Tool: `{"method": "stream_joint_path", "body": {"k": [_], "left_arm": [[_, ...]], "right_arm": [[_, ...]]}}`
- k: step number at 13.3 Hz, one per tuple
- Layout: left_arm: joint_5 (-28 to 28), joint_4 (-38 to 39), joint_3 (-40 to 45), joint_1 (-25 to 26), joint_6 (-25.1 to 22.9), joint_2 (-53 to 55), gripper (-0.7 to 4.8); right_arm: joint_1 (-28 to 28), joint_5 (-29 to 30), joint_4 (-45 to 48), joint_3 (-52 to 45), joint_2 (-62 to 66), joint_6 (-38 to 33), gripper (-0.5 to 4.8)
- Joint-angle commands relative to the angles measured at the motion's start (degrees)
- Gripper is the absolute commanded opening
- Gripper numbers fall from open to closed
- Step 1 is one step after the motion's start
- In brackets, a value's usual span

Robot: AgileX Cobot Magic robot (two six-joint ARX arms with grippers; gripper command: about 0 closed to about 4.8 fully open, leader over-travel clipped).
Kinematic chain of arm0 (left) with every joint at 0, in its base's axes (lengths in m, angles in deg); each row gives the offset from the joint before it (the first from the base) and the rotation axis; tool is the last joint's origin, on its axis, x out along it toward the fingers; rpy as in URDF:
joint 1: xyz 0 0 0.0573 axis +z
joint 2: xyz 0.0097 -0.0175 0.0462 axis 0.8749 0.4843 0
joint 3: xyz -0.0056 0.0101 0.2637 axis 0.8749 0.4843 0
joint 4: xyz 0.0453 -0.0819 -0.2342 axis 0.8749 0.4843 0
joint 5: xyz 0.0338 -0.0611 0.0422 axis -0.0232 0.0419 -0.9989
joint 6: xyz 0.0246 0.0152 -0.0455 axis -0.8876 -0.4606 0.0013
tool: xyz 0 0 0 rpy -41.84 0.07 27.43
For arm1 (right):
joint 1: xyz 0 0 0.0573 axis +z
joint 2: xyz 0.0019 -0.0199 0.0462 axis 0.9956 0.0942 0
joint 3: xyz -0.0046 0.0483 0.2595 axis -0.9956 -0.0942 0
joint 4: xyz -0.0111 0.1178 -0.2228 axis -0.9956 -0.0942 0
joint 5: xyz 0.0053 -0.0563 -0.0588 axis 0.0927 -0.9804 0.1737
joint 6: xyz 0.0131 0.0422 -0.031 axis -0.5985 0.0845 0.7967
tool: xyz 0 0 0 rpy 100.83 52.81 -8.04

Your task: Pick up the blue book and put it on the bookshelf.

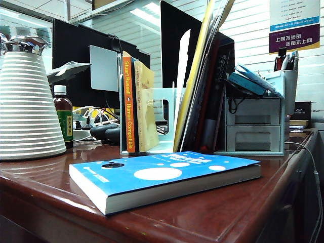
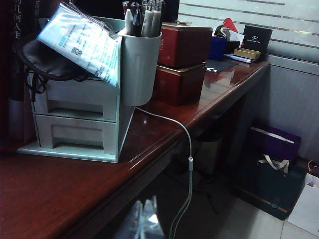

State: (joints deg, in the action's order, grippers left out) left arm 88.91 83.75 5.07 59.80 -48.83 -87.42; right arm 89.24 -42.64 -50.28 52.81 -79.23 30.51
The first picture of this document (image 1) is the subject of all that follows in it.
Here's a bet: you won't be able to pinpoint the teal notebook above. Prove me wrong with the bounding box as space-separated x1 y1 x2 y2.
226 72 269 96

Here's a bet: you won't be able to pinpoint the orange spine Human Compatible book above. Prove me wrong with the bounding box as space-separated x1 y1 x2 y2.
122 50 139 154

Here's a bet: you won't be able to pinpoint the pale yellow paperback book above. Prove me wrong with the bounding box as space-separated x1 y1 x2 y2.
133 60 159 152

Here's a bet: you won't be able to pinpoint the lower organizer drawer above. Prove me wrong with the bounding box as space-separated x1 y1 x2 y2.
226 126 281 152

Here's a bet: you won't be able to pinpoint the white ribbed thermos jug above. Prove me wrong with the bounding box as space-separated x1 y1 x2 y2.
0 34 68 160

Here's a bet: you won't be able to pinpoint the light blue paper booklet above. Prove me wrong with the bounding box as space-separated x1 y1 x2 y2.
234 63 284 98

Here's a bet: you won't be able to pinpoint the tall black metal bookend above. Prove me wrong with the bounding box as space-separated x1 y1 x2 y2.
160 0 235 89

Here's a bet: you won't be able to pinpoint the white charging cable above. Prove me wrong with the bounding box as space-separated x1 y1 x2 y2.
285 141 324 243

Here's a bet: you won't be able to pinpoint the purple and white wall poster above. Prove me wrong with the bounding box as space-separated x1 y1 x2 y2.
268 0 321 54

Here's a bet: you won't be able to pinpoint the black cord loop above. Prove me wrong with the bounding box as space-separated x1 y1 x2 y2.
226 86 264 114

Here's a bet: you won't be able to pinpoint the black marker pen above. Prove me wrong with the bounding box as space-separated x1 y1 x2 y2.
277 47 288 71

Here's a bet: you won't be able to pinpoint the light grey rectangular panel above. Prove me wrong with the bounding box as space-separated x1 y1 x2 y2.
89 45 119 92

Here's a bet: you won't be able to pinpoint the black book with Chinese title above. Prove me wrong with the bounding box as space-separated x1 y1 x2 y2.
202 37 235 152

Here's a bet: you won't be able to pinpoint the brown bottle with green label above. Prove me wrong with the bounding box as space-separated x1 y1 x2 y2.
52 85 74 149

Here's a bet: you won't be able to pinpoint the dark red folder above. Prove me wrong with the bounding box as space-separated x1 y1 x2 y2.
194 40 221 152

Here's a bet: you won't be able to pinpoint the yellow document folder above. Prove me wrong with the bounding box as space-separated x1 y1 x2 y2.
173 0 216 152

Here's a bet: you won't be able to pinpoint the grey model airplane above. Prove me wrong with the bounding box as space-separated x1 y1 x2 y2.
47 61 92 84

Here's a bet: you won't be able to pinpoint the upper organizer drawer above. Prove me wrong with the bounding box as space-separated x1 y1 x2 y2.
227 98 281 125

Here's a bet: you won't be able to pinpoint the leaning folders and books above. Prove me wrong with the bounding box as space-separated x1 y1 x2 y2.
181 0 236 152

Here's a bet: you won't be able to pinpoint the small black box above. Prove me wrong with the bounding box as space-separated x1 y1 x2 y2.
291 101 312 121

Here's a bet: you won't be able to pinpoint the blue book with white dots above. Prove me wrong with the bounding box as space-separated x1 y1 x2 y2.
68 151 262 216

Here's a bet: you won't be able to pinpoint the light blue desk bookshelf organizer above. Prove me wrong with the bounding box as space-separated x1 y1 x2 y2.
118 69 299 156

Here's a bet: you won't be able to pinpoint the black computer monitor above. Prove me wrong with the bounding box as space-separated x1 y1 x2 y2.
52 18 151 109

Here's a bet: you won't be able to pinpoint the white pen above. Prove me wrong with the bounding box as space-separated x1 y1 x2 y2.
291 50 299 71

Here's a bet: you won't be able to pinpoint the organizer drawer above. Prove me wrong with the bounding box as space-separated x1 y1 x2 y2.
226 126 281 152
227 98 281 125

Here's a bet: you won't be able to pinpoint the white power strip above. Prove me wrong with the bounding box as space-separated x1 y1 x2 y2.
72 118 102 139

